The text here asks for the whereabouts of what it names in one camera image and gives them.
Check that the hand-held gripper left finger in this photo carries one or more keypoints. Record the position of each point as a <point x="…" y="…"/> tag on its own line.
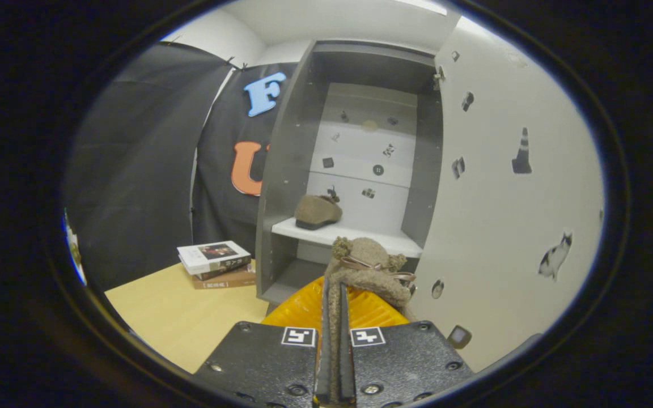
<point x="324" y="362"/>

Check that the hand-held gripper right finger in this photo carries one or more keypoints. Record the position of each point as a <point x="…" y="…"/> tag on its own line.
<point x="347" y="368"/>

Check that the light grey shoe cabinet door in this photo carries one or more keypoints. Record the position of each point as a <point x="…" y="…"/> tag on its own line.
<point x="502" y="226"/>

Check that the white cabinet shelf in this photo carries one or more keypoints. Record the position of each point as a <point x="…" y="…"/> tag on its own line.
<point x="355" y="235"/>

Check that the grey shoe cabinet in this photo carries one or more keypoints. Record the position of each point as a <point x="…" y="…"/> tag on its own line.
<point x="287" y="170"/>

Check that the plain brown shoe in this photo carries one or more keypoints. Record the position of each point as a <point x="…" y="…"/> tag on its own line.
<point x="318" y="212"/>

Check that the black backdrop cloth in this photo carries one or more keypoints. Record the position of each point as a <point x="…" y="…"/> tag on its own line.
<point x="134" y="170"/>

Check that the white book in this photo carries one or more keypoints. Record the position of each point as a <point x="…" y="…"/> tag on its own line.
<point x="202" y="258"/>

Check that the colourful clutter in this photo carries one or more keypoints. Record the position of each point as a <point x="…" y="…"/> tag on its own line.
<point x="74" y="249"/>

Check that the brown fuzzy shoe with bow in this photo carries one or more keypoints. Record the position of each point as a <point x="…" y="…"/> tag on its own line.
<point x="372" y="289"/>

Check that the dark book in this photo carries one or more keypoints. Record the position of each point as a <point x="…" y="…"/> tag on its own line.
<point x="230" y="270"/>

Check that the brown book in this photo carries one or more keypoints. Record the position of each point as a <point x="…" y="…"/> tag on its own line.
<point x="224" y="281"/>

